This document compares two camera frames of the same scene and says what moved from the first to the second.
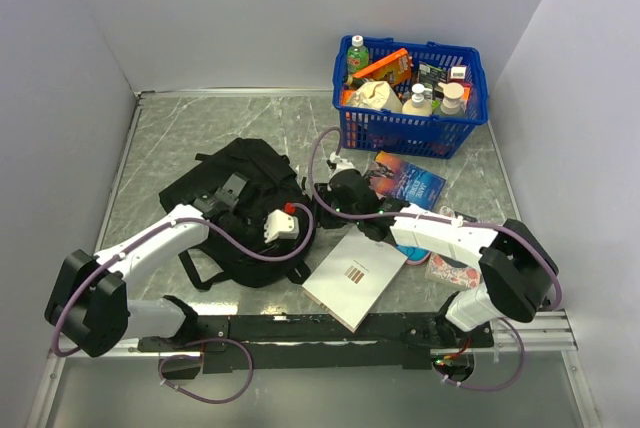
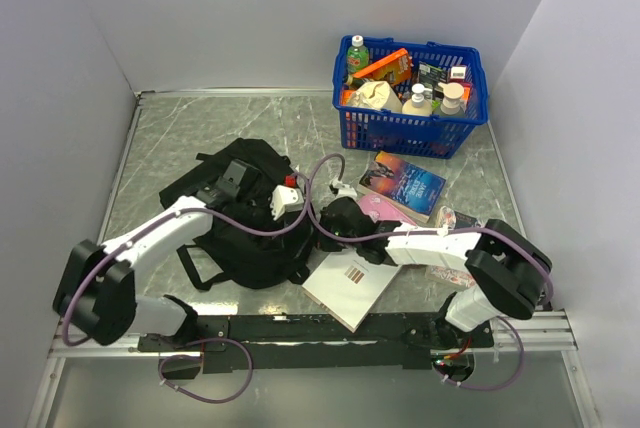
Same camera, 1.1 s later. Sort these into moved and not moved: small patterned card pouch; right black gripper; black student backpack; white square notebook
Moved: right black gripper
Not moved: small patterned card pouch; black student backpack; white square notebook
